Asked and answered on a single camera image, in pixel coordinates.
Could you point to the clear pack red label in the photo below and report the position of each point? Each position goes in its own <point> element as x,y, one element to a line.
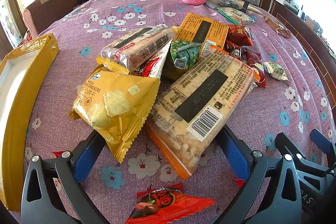
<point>127,53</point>

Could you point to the brown wrapped snack bar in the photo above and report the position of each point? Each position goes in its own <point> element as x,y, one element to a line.
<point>279,28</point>

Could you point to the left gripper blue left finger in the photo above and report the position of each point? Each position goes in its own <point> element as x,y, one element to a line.
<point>40,199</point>

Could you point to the large clear orange cracker pack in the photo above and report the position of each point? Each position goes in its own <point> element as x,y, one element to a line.
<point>191,112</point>

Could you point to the small red candy packet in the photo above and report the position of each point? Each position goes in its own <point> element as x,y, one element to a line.
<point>57,153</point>

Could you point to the dark red gold-text packet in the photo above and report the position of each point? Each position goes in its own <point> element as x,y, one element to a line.
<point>239,35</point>

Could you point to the dark red gold-circle packet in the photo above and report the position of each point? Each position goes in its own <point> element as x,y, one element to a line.
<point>255,62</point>

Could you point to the white green small packet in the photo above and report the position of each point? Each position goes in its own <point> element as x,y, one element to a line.
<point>275,71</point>

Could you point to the white red snack packet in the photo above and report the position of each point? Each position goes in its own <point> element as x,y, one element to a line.
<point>154,66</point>

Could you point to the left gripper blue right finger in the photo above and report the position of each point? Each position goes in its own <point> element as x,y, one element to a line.
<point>270,191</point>

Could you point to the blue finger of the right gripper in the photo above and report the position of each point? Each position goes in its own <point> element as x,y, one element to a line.
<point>324,144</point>
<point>285,146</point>

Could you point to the yellow cardboard tray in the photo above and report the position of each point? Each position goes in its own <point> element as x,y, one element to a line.
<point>22,73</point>

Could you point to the orange biscuit pack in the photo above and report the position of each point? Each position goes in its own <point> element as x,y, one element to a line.
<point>199,29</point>

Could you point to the red black sugar candy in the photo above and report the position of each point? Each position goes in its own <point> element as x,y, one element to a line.
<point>233,50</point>

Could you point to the green pea snack packet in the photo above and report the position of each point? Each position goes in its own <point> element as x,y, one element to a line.
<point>182,56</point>

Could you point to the dark red armchair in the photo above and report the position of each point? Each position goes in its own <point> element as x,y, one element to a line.
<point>40,14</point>

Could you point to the yellow cheese crackers bag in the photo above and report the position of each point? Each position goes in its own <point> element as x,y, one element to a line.
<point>116,105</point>

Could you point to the wooden glass door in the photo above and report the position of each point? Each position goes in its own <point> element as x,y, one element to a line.
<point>12,27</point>

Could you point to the round crackers green bag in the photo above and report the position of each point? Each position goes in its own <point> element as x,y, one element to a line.
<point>235,16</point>

